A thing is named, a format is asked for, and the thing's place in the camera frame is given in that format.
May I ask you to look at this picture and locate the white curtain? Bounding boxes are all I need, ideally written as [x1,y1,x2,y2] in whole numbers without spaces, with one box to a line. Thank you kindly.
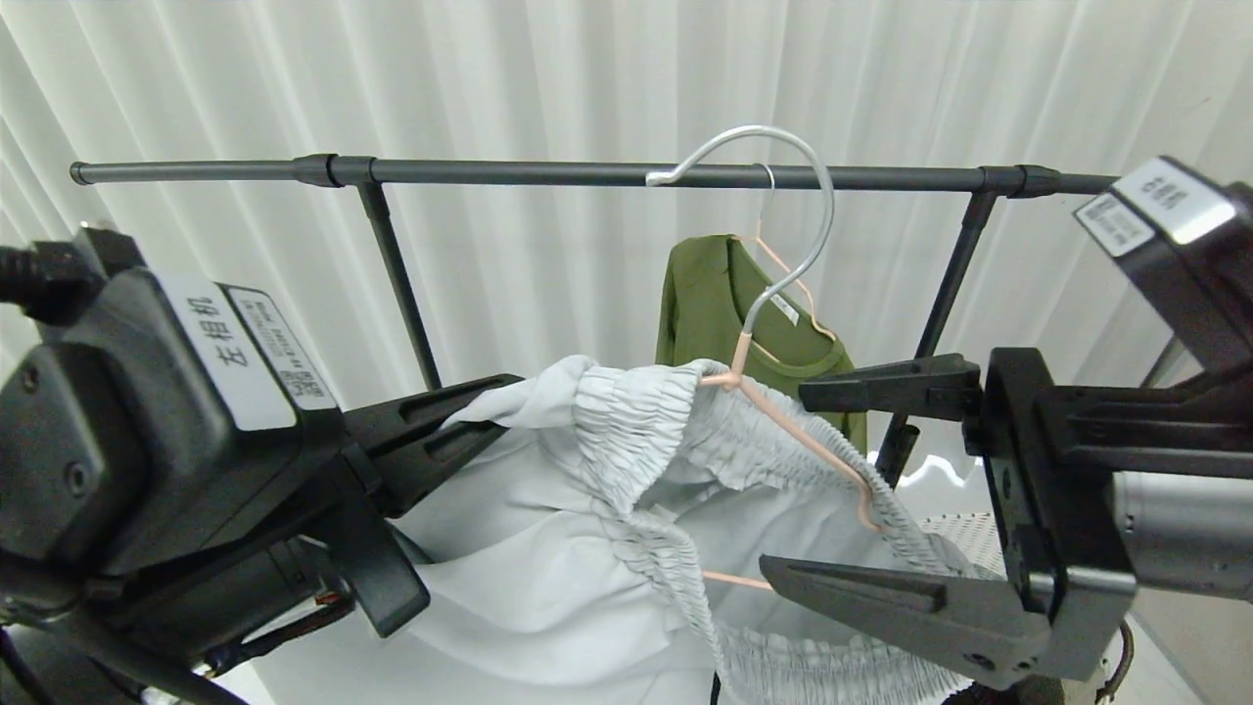
[0,0,1253,491]

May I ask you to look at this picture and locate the black clothes rack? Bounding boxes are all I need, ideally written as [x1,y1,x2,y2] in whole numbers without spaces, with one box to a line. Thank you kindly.
[69,152,1122,489]

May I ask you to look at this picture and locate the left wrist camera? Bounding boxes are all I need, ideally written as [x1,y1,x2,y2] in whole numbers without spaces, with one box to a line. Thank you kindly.
[0,223,344,581]

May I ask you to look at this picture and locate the pink clothes hanger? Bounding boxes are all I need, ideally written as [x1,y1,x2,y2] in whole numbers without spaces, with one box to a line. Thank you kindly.
[644,124,887,592]
[732,163,841,365]

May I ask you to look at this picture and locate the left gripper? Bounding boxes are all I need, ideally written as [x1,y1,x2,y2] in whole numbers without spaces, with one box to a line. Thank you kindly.
[88,372,526,669]

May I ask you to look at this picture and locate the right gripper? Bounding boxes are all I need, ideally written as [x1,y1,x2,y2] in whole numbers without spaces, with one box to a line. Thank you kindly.
[759,347,1253,692]

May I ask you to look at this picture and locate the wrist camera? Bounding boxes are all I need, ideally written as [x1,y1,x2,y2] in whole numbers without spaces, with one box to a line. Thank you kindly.
[1038,155,1253,481]
[0,223,344,581]

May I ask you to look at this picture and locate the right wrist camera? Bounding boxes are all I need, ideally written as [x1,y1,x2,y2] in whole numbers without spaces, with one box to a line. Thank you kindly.
[1038,155,1253,481]

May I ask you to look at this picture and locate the pale grey shorts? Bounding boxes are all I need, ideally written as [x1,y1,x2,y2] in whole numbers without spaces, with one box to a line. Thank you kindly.
[250,354,990,705]

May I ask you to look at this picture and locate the green long-sleeved shirt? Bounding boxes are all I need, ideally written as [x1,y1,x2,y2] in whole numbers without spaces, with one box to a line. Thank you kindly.
[654,233,870,453]

